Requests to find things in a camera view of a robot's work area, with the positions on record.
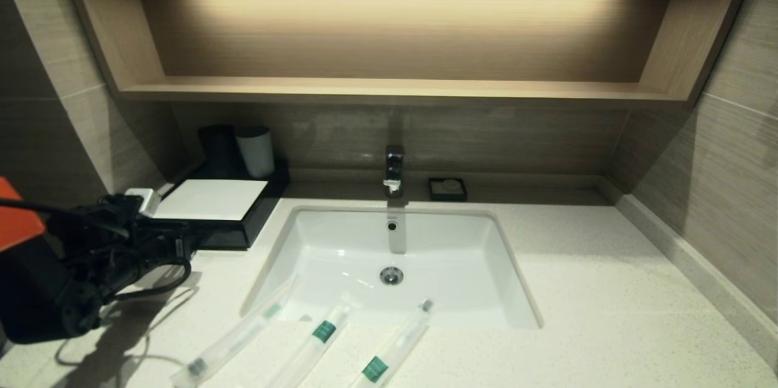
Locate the white card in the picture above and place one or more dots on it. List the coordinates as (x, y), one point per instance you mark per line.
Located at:
(209, 200)

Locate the white sink basin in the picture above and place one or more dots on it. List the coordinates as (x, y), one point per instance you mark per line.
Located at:
(450, 266)

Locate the black soap dish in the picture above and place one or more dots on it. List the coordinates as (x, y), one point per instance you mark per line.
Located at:
(434, 193)

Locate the green-banded pack, grey-bristled toothbrush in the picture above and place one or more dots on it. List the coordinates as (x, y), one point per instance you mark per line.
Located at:
(395, 345)

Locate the green-banded pack, white tube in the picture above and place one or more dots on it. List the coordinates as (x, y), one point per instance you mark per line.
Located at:
(316, 342)

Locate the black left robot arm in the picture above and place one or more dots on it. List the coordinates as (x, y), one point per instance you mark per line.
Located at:
(30, 290)

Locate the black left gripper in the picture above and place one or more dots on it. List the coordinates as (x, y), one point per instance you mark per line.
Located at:
(153, 251)

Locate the wooden wall shelf niche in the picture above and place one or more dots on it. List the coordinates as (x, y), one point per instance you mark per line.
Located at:
(395, 91)

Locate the chrome sink drain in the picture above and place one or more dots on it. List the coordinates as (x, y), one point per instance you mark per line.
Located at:
(391, 276)

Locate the black amenity box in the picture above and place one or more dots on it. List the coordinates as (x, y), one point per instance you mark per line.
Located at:
(267, 205)

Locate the white cup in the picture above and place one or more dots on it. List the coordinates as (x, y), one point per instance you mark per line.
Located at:
(258, 154)

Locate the black cup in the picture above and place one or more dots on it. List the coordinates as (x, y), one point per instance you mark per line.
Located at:
(219, 151)

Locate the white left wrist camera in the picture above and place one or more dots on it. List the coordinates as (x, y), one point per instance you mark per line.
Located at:
(144, 201)

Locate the round soap bar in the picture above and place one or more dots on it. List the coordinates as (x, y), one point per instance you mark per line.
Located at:
(450, 185)

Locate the chrome faucet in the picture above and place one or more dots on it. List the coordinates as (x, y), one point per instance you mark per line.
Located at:
(394, 169)

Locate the clear pack with dark toothbrush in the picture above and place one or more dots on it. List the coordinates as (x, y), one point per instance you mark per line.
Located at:
(234, 339)

